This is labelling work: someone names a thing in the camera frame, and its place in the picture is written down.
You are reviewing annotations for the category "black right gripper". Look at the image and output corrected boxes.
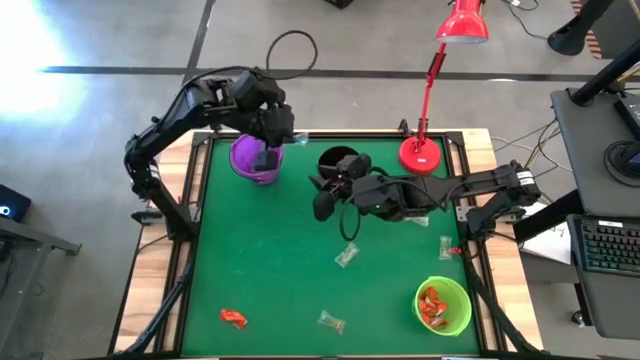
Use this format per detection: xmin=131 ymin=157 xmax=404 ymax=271
xmin=308 ymin=153 xmax=407 ymax=222

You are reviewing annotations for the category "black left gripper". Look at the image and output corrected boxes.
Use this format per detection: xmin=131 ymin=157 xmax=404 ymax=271
xmin=232 ymin=69 xmax=296 ymax=149

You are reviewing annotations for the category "clear green-yellow candy packet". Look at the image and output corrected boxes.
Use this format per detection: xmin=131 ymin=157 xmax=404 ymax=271
xmin=317 ymin=309 xmax=347 ymax=335

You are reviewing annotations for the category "black plastic bucket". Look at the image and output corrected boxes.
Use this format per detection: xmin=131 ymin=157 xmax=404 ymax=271
xmin=317 ymin=144 xmax=361 ymax=187

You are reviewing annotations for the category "purple plastic bucket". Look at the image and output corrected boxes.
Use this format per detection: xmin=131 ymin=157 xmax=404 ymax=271
xmin=228 ymin=133 xmax=285 ymax=186

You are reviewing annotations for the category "red desk lamp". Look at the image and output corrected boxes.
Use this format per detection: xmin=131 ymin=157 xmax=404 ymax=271
xmin=398 ymin=0 xmax=490 ymax=171

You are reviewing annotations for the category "green table mat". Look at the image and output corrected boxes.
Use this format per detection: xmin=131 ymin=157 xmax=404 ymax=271
xmin=182 ymin=137 xmax=481 ymax=357

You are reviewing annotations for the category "green plastic bucket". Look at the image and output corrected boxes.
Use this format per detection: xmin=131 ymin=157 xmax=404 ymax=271
xmin=412 ymin=275 xmax=473 ymax=337

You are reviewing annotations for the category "black desk leg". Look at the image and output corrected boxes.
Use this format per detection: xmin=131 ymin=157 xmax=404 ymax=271
xmin=513 ymin=189 xmax=571 ymax=241

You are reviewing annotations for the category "white paper sheet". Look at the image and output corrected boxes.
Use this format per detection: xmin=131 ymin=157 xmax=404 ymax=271
xmin=519 ymin=197 xmax=574 ymax=266

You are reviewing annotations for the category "black computer box with light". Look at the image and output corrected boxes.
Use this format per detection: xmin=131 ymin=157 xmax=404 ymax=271
xmin=0 ymin=183 xmax=32 ymax=224

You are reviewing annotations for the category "dark metal side table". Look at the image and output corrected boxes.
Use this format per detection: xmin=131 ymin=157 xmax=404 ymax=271
xmin=0 ymin=217 xmax=82 ymax=360

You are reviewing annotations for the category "black stand foot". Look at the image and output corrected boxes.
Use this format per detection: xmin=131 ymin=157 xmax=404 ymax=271
xmin=547 ymin=0 xmax=616 ymax=56

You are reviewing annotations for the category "black backlit keyboard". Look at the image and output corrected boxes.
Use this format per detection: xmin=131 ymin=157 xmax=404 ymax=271
xmin=579 ymin=219 xmax=640 ymax=276

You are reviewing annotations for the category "grey desk with keyboard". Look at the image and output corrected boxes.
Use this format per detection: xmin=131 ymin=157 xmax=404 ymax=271
xmin=567 ymin=213 xmax=640 ymax=341

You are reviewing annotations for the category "black round desk gadget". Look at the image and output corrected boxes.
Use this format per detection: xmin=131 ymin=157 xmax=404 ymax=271
xmin=603 ymin=140 xmax=640 ymax=181

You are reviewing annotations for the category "black slanted bar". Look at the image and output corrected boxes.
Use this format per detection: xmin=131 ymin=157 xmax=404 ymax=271
xmin=571 ymin=39 xmax=640 ymax=106

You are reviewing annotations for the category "black right camera cable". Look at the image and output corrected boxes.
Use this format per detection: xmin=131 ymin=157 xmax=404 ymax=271
xmin=339 ymin=198 xmax=362 ymax=242

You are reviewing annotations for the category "black camera cable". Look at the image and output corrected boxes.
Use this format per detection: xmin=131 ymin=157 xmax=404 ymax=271
xmin=264 ymin=30 xmax=319 ymax=81
xmin=339 ymin=198 xmax=362 ymax=242

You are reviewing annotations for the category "black table frame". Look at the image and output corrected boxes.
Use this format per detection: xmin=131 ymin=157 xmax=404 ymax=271
xmin=177 ymin=130 xmax=484 ymax=359

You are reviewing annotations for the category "black left camera cable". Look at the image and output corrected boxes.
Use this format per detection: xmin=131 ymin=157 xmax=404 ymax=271
xmin=264 ymin=30 xmax=319 ymax=81

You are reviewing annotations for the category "black frame strut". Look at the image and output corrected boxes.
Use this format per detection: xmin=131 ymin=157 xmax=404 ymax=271
xmin=464 ymin=264 xmax=544 ymax=357
xmin=122 ymin=264 xmax=194 ymax=357

